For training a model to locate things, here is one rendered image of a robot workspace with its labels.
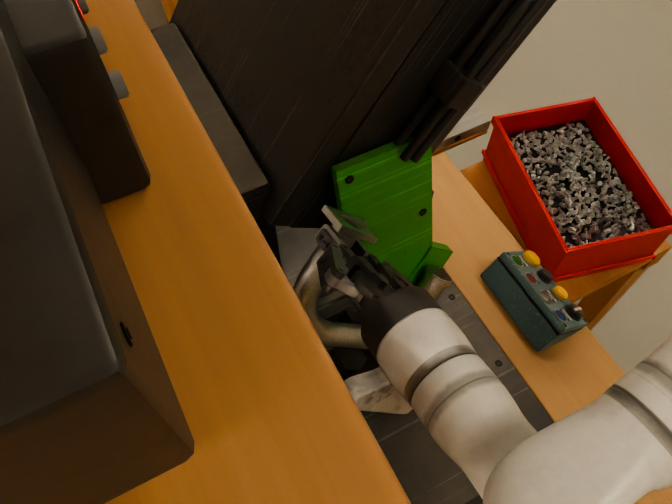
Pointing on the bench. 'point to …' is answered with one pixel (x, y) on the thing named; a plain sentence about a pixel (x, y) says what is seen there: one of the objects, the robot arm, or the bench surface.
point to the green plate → (389, 202)
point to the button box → (530, 301)
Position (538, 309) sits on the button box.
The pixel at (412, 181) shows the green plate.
